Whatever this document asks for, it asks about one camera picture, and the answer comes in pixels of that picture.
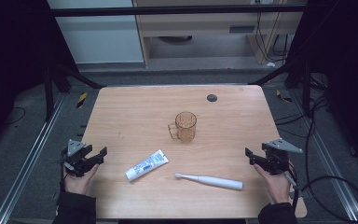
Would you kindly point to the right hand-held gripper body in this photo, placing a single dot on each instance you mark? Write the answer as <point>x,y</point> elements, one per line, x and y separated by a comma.
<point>281,145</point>

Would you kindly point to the white cabinet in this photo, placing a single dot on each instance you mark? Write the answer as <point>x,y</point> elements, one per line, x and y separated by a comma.
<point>99,37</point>

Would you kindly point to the clear amber plastic cup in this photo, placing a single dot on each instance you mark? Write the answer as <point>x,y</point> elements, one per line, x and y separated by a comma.
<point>186,133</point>

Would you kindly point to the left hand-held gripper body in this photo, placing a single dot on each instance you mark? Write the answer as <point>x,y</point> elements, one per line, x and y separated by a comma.
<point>75,147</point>

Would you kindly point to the black horizontal frame bar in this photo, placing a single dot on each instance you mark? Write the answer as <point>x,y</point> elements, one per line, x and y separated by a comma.
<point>167,11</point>

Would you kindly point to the black metal stand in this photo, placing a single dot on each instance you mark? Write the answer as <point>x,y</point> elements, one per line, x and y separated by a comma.
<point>48,93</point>
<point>306,90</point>

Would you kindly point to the small white object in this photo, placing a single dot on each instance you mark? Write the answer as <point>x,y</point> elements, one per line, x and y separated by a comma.
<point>271,64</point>

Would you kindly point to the light wooden desk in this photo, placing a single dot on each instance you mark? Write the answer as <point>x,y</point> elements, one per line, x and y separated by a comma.
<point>199,23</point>

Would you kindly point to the dark curtain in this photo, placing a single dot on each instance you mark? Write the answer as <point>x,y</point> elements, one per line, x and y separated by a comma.
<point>12,62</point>
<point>348,62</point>

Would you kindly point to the aluminium floor rail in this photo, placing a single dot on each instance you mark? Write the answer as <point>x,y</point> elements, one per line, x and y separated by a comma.
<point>31,155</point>
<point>329,161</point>

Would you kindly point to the dark round table grommet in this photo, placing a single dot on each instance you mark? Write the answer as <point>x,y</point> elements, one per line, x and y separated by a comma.
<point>212,98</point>

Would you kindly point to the person's left hand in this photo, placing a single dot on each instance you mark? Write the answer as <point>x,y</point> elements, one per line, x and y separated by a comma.
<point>78,185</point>

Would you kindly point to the white electric toothbrush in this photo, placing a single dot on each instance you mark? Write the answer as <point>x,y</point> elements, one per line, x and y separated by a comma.
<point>217,181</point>

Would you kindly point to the white toothpaste tube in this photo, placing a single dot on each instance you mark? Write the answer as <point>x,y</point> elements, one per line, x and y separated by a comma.
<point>146,165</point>

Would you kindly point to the person's right hand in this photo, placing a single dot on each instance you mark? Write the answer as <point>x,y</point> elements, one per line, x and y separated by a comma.
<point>276,186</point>

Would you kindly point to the yellow black tape strip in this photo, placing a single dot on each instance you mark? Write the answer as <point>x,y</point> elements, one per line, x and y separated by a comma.
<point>283,97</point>
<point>81,100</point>

